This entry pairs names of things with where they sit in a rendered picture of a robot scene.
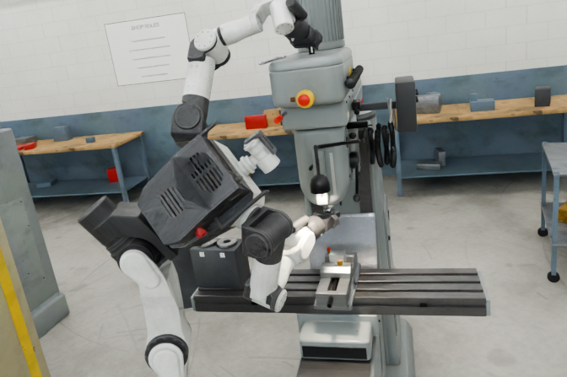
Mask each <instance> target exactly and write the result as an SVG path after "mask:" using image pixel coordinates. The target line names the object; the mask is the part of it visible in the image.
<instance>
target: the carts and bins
mask: <svg viewBox="0 0 567 377"><path fill-rule="evenodd" d="M542 146H543V167H542V201H541V228H539V229H538V230H537V233H538V234H539V235H540V236H542V237H544V236H547V235H548V236H549V238H550V242H551V246H552V256H551V272H549V273H548V275H547V277H548V280H549V281H550V282H551V283H556V282H558V281H559V280H560V277H559V274H558V273H557V272H556V267H557V246H558V247H567V201H566V202H559V177H560V176H567V143H547V142H543V143H542ZM547 160H548V163H549V166H550V168H551V170H552V173H553V202H546V179H547ZM545 223H546V226H547V228H545ZM190 249H191V247H183V248H180V249H179V252H178V256H177V257H176V258H175V259H174V260H172V262H173V264H174V266H175V269H176V271H177V274H178V278H179V282H180V287H181V295H182V299H183V305H184V309H188V308H192V301H191V296H192V295H193V294H194V292H195V291H196V290H197V288H198V286H197V283H196V278H195V274H194V270H193V265H192V258H191V253H190Z"/></svg>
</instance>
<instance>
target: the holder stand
mask: <svg viewBox="0 0 567 377"><path fill-rule="evenodd" d="M190 253H191V258H192V265H193V270H194V274H195V278H196V283H197V286H198V287H210V288H236V289H241V288H242V287H243V286H244V284H245V283H246V281H247V280H248V278H249V277H250V276H251V271H250V266H249V261H248V256H245V255H243V253H242V241H241V239H236V238H235V237H227V238H223V239H222V238H214V239H212V240H210V241H209V242H207V243H205V244H203V245H201V246H193V247H192V248H191V249H190Z"/></svg>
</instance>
